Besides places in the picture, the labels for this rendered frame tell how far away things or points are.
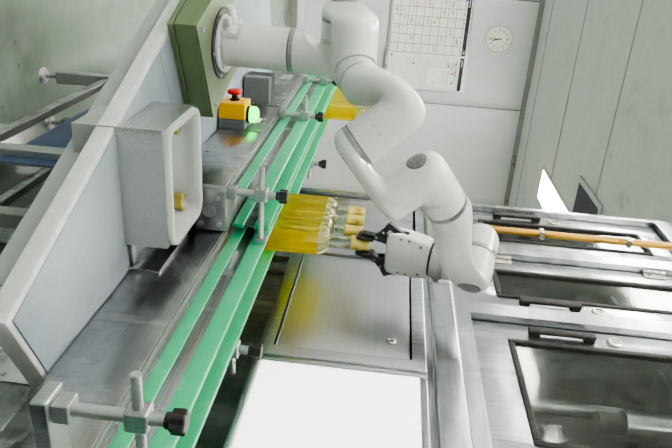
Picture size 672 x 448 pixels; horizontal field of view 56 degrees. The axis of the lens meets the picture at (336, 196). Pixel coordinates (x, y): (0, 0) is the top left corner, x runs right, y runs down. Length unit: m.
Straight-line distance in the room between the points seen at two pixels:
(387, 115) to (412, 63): 6.15
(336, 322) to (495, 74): 6.15
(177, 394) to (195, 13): 0.74
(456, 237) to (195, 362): 0.52
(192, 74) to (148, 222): 0.37
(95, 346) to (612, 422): 0.94
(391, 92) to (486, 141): 6.46
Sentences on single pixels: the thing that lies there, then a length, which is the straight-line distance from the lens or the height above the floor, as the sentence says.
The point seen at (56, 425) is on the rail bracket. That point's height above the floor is 0.86.
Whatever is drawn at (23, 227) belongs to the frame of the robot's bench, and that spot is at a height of 0.66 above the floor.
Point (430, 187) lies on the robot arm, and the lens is 1.10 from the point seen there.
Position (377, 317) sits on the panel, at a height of 1.22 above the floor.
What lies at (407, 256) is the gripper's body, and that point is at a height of 1.27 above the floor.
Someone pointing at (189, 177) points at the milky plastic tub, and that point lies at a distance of 1.27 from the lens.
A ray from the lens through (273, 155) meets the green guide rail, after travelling 1.56.
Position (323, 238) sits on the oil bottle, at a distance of 1.41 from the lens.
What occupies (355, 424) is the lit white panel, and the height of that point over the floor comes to 1.19.
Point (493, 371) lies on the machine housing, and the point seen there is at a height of 1.46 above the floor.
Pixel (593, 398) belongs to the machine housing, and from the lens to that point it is 1.41.
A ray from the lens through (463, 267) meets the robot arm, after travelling 1.22.
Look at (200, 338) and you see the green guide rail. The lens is 1.06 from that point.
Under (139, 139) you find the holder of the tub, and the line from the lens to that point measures 1.10.
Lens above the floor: 1.20
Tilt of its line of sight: 4 degrees down
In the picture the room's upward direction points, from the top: 95 degrees clockwise
